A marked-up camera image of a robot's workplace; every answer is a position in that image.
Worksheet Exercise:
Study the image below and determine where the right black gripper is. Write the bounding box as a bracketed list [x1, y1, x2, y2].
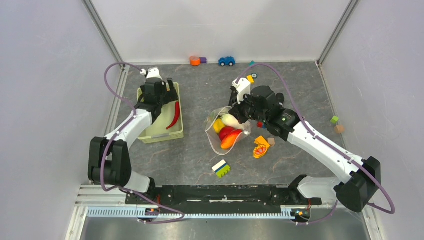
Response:
[228, 91, 268, 125]

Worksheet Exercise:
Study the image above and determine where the red toy chili pepper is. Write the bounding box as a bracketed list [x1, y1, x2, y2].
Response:
[166, 101, 181, 130]

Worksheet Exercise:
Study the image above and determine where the white toy radish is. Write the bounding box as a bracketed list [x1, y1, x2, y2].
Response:
[221, 113, 245, 131]

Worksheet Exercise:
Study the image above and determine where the clear dotted zip bag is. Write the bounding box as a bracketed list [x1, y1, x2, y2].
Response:
[204, 106, 252, 156]

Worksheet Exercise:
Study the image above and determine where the red toy tomato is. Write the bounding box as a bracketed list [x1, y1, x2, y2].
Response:
[218, 126, 235, 141]

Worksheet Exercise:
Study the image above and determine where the yellow toy fruit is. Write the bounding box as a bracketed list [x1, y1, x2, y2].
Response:
[212, 118, 226, 134]

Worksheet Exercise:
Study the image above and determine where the orange red toy mango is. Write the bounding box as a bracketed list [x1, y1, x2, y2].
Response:
[220, 129, 243, 150]

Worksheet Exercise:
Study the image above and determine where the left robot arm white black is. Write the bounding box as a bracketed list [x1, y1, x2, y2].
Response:
[87, 77, 179, 204]

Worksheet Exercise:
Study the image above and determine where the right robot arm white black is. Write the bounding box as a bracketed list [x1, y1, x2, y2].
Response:
[229, 85, 381, 213]

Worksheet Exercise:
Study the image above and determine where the red blue toy block house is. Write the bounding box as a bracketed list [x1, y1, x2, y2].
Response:
[256, 121, 266, 129]

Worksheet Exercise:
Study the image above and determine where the yellow toy brick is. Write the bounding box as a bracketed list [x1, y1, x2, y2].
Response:
[246, 75, 255, 84]

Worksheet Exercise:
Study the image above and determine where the pale green plastic basket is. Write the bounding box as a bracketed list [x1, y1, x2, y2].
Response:
[135, 99, 184, 144]

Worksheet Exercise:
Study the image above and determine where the small pink wooden cube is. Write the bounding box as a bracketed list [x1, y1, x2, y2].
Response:
[267, 137, 276, 147]

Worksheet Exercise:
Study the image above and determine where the orange yellow toy piece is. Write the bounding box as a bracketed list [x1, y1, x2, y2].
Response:
[253, 136, 271, 159]

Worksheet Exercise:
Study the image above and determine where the blue toy car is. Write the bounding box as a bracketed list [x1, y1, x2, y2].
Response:
[218, 56, 236, 67]

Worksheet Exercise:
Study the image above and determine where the purple toy block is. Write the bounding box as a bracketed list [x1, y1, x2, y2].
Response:
[199, 57, 208, 64]

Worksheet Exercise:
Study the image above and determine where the small green cube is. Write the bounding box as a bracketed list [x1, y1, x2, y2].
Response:
[330, 115, 339, 124]

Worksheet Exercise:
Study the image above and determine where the white green toy brick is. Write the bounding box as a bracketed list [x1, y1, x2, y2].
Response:
[211, 159, 231, 179]

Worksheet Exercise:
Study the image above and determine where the small tan wooden cube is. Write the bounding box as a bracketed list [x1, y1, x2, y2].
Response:
[334, 124, 345, 134]

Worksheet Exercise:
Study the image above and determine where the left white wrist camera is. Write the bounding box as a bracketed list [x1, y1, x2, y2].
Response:
[140, 67, 163, 81]

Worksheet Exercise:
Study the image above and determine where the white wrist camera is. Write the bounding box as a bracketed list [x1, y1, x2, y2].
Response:
[140, 67, 163, 81]
[230, 78, 251, 105]

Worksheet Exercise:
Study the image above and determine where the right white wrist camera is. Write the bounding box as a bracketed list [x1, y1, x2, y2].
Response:
[230, 78, 251, 105]

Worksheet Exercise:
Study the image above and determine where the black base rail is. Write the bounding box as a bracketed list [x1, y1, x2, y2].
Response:
[125, 184, 323, 215]

